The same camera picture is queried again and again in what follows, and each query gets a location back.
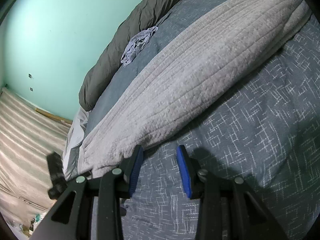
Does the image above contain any wooden frame strip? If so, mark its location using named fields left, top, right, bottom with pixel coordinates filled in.
left=36, top=108, right=73, bottom=125

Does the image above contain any light grey quilt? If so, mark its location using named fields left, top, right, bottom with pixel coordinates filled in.
left=62, top=107, right=90, bottom=180

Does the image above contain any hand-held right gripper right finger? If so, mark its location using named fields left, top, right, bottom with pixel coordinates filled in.
left=176, top=145, right=288, bottom=240

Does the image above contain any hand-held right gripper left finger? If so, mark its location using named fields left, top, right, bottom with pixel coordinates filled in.
left=30, top=145, right=144, bottom=240

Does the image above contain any dark grey rolled duvet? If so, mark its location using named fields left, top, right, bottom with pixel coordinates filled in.
left=79, top=0, right=200, bottom=112

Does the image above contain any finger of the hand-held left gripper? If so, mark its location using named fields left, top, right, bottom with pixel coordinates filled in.
left=47, top=151, right=68, bottom=200

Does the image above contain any bed with blue-grey sheet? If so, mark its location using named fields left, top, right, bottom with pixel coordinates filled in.
left=85, top=0, right=320, bottom=240

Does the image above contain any small blue-grey cloth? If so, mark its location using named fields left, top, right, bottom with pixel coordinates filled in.
left=121, top=26, right=159, bottom=67

